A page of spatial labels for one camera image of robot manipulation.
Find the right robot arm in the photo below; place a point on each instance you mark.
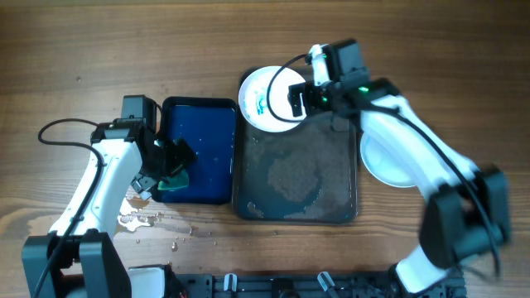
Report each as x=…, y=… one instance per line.
x=466, y=212

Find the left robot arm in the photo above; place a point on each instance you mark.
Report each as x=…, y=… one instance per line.
x=77, y=258

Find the black tub of blue water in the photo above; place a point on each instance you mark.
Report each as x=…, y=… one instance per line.
x=208, y=125

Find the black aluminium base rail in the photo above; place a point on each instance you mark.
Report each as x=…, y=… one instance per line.
x=290, y=285

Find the grey serving tray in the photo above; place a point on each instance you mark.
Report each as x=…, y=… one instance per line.
x=307, y=175

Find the green sponge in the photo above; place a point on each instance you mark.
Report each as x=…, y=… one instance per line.
x=172, y=183

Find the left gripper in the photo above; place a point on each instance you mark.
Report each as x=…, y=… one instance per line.
x=142, y=182

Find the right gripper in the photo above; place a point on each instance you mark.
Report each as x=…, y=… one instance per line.
x=311, y=89

